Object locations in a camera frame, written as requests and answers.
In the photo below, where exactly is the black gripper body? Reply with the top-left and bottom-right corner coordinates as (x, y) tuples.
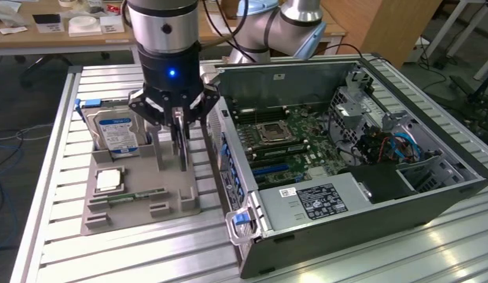
(136, 44), (205, 110)

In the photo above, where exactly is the Nvidia graphics card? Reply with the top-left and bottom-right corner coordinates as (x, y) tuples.
(170, 107), (189, 173)

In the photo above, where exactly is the hard disk with blue carrier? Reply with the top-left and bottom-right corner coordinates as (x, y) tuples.
(73, 98), (145, 162)

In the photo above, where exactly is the white paper stack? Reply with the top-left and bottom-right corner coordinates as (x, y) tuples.
(205, 13), (237, 35)

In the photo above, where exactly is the metal CPU socket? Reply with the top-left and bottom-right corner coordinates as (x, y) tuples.
(254, 120), (294, 146)

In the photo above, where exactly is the plain white box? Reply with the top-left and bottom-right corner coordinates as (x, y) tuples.
(98, 15), (126, 34)

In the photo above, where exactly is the dark installed RAM stick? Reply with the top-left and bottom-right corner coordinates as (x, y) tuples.
(249, 143), (307, 160)

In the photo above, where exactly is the grey parts rack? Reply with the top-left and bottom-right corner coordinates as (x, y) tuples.
(78, 114), (201, 236)

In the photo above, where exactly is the silver CPU chip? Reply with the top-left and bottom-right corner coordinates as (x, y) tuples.
(96, 170), (122, 190)

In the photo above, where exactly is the blue expansion slot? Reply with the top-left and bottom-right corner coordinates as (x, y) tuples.
(250, 163), (290, 177)

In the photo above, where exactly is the black chair base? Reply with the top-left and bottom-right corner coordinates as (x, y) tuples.
(14, 54), (73, 88)

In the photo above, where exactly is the green RAM stick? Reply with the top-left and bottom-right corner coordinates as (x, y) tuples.
(89, 190), (166, 205)

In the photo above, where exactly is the green motherboard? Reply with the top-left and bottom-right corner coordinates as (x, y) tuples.
(229, 104), (354, 189)

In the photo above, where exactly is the wooden desk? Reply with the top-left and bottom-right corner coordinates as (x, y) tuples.
(0, 0), (346, 57)

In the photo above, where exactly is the white box with black top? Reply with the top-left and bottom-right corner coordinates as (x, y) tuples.
(32, 14), (66, 34)

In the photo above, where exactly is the metal disk bay cage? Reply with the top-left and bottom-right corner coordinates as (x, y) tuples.
(329, 70), (390, 130)

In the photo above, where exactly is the grey power supply unit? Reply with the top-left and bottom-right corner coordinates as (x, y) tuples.
(257, 172), (373, 232)

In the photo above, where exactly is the clear plastic bag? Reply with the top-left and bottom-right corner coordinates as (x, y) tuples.
(0, 0), (30, 29)

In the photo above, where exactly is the wooden cabinet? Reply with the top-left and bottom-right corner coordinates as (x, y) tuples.
(319, 0), (443, 68)

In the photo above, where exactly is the open black PC case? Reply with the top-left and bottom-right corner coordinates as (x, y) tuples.
(198, 57), (488, 279)

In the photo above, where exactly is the grey front disk bay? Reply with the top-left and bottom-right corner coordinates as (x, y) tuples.
(395, 154), (467, 194)

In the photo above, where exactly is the black equipment stand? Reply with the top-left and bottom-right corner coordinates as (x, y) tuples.
(447, 57), (488, 133)

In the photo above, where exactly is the white floor cable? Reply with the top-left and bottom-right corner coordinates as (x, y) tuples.
(0, 123), (54, 142)

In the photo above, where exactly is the black power cable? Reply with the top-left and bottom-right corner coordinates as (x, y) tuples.
(315, 43), (393, 64)

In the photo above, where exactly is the blue floor cable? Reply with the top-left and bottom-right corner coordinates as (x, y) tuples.
(0, 141), (26, 254)

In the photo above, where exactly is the red wire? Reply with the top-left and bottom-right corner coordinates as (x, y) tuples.
(375, 136), (390, 160)

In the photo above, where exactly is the blue wire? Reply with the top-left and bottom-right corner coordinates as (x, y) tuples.
(387, 132), (422, 163)

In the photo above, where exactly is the white table frame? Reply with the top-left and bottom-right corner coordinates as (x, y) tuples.
(419, 0), (488, 80)

